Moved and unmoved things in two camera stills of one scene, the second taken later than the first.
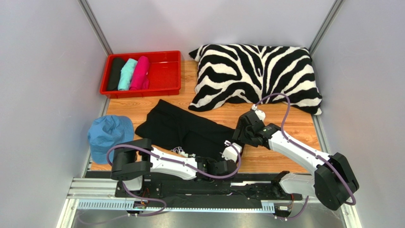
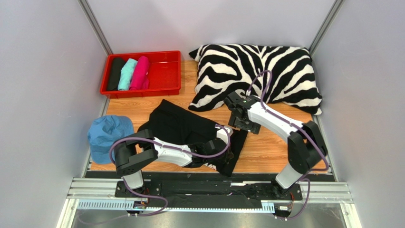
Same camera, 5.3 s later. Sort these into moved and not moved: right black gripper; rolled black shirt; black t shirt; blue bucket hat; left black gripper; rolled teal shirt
Moved: right black gripper; left black gripper
Not moved: black t shirt; rolled teal shirt; blue bucket hat; rolled black shirt
